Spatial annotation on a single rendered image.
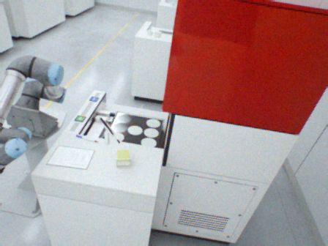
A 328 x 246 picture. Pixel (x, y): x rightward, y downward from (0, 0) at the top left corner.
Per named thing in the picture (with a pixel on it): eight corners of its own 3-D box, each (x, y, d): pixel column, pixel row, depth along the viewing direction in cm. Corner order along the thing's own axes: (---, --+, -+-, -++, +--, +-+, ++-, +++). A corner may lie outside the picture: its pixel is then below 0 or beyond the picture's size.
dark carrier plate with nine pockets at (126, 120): (162, 121, 178) (163, 120, 178) (157, 151, 150) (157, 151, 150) (118, 113, 179) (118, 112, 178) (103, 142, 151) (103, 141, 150)
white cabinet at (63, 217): (159, 178, 249) (170, 113, 202) (142, 280, 171) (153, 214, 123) (99, 167, 250) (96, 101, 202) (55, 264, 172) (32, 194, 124)
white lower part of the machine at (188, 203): (223, 174, 265) (248, 114, 217) (233, 249, 198) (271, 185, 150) (161, 164, 266) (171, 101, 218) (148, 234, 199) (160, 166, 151)
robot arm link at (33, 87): (23, 95, 166) (29, 77, 168) (44, 101, 170) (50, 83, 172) (19, 91, 154) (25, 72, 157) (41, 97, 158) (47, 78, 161)
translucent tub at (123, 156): (129, 157, 133) (130, 148, 129) (130, 168, 127) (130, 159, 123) (116, 158, 132) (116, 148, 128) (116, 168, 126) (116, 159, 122)
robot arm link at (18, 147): (31, 145, 107) (25, 156, 99) (13, 157, 108) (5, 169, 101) (17, 132, 103) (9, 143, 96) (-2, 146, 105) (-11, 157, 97)
